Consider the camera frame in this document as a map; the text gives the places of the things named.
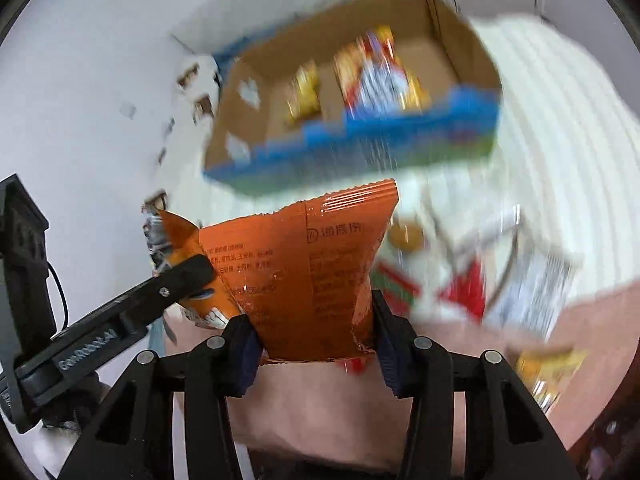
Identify silver white snack packet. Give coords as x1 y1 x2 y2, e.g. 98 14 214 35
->
486 242 577 342

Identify striped bed sheet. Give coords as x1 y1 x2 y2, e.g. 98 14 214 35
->
160 12 640 463

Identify wall sticker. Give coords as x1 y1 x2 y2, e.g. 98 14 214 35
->
191 94 217 122
176 59 202 92

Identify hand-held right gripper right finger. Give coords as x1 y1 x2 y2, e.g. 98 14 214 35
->
370 290 583 480

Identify black cable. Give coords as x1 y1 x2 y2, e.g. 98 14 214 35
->
46 259 69 333

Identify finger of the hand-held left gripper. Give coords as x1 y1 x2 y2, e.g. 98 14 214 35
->
14 253 219 407

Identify red yellow white snack packet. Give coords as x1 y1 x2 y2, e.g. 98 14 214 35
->
331 25 434 117

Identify yellow orange snack packet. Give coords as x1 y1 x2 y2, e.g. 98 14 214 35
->
511 346 589 412

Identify blue green cardboard box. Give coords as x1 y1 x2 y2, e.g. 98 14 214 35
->
201 0 503 199

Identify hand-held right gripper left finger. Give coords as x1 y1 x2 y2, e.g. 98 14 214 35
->
57 312 264 480

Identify red green snack packet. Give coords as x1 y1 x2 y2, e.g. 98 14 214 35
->
372 254 422 317

